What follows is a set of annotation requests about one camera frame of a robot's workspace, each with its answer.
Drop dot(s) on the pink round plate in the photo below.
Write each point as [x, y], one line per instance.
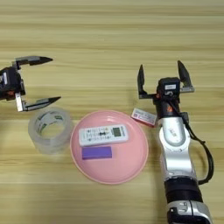
[122, 166]

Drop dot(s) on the clear tape roll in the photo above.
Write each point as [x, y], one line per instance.
[38, 143]

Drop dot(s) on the gripper small black box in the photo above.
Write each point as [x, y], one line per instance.
[169, 86]
[4, 78]

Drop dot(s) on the white remote control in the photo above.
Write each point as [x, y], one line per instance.
[99, 135]

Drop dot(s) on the right gripper small black box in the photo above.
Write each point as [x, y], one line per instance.
[169, 86]

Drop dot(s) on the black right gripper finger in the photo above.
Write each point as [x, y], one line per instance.
[141, 83]
[184, 77]

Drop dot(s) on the small white pink box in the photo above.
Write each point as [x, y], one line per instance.
[143, 117]

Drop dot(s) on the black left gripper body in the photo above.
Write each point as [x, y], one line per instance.
[16, 83]

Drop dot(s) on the purple rectangular block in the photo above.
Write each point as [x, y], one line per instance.
[96, 152]

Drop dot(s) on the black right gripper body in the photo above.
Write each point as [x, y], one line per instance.
[166, 105]

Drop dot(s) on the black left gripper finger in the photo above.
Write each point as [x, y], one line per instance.
[29, 60]
[35, 104]

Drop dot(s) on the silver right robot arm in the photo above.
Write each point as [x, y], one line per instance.
[176, 145]

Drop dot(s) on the left gripper small black box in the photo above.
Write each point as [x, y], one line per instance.
[4, 78]

